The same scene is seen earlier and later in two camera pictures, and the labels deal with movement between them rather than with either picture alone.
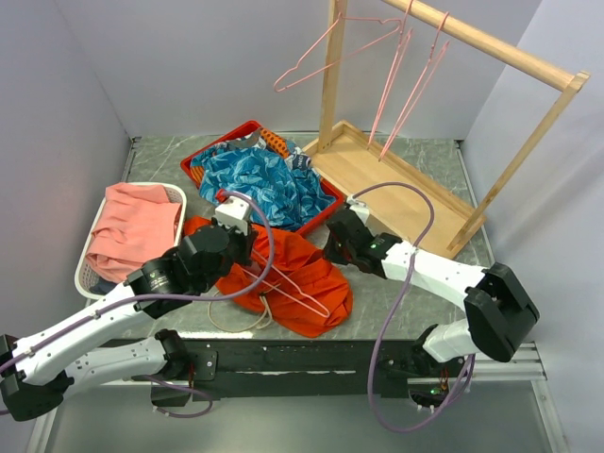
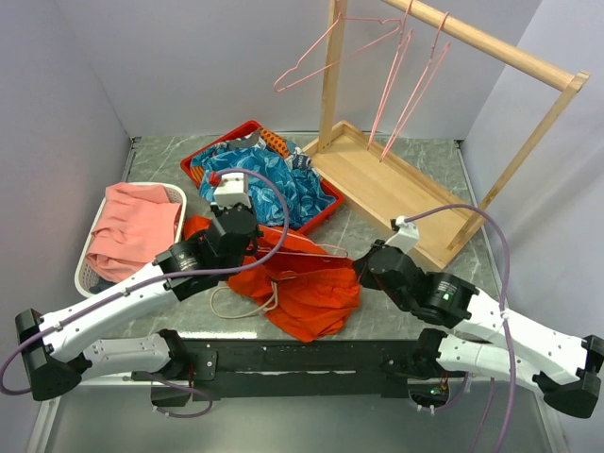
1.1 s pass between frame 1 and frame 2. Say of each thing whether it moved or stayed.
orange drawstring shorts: moved
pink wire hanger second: stayed
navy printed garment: stayed
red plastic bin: stayed
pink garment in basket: stayed
